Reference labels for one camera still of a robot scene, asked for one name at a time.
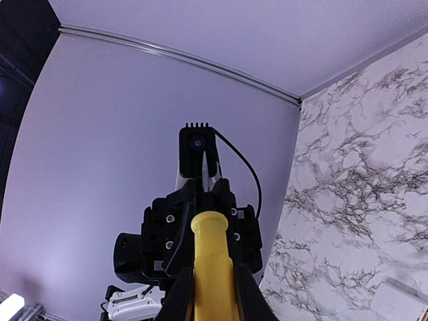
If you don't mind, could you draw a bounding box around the white remote control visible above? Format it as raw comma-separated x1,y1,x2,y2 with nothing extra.
370,278,427,321

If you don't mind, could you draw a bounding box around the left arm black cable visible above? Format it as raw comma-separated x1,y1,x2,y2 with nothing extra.
213,128,263,218

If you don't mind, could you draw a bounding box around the left aluminium frame post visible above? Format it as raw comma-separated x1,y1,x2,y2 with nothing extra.
58,24,302,107

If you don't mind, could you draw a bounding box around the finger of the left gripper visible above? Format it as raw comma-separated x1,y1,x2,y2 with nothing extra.
164,179,203,278
205,179,239,263

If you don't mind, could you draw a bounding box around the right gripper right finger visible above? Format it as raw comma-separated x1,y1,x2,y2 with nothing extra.
233,261,279,321

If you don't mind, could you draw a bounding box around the white light bar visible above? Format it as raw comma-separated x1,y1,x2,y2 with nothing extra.
0,294,25,321

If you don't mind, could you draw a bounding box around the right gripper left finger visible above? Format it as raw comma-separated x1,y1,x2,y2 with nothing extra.
155,267,195,321

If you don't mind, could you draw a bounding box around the yellow handled screwdriver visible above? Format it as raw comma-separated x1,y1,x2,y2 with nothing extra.
191,211,239,320

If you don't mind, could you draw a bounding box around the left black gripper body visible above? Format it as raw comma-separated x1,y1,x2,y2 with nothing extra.
112,197,265,285

